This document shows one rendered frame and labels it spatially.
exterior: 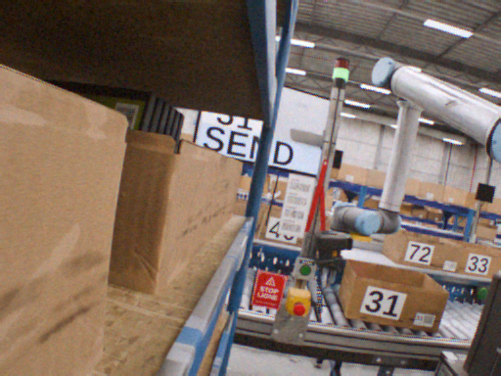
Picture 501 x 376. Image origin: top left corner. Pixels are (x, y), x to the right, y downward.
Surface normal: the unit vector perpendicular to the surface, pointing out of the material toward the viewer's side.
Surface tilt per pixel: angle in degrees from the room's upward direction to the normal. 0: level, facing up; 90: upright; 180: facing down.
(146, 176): 90
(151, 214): 90
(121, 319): 0
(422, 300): 90
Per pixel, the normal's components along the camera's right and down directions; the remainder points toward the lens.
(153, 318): 0.19, -0.98
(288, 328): -0.07, 0.04
